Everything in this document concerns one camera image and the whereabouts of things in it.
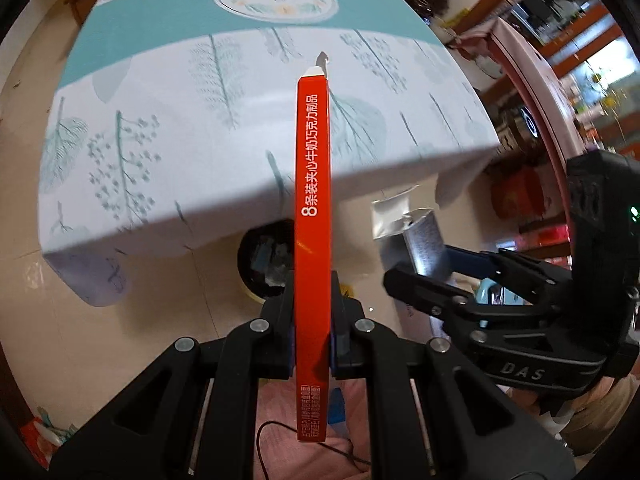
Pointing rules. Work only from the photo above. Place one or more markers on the table with leaf tablecloth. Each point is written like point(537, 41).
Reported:
point(175, 160)

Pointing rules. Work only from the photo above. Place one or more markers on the pink curved panel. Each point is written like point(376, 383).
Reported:
point(530, 75)

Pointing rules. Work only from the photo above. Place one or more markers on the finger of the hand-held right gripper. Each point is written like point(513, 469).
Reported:
point(470, 260)
point(415, 287)

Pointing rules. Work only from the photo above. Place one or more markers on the colourful printed packet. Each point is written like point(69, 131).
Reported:
point(45, 430)

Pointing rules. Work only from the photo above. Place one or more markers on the wooden display shelf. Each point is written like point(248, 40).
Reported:
point(575, 20)

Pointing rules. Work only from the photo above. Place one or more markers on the red cardboard box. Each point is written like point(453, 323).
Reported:
point(312, 210)

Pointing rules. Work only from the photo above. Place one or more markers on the person's right forearm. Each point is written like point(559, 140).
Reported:
point(605, 415)

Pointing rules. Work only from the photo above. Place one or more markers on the black trash bin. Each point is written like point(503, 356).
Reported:
point(265, 260)

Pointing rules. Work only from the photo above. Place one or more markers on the silver foil packet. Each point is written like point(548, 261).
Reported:
point(422, 245)

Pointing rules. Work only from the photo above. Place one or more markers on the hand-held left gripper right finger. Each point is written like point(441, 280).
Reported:
point(344, 340)

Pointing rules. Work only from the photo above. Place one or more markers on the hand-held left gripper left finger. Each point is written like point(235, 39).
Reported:
point(282, 332)

